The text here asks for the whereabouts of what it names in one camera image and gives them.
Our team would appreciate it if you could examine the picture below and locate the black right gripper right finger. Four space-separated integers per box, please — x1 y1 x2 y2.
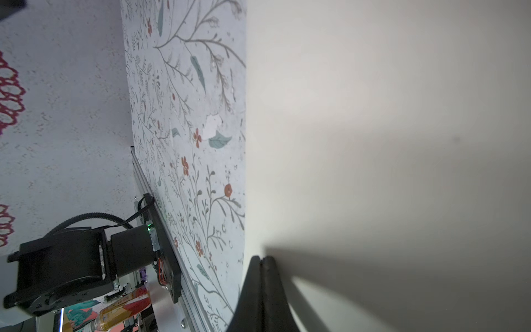
261 256 300 332

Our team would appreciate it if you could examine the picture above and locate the cream square paper sheet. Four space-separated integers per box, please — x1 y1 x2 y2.
245 1 530 331

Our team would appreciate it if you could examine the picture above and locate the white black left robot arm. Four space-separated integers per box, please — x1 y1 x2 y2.
1 194 182 318

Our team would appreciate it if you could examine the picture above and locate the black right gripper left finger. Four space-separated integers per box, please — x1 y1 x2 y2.
226 256 263 332

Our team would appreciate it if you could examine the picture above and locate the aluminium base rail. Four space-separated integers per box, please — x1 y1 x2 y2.
131 147 213 331

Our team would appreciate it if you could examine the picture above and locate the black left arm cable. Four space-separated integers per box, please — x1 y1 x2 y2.
43 194 156 237

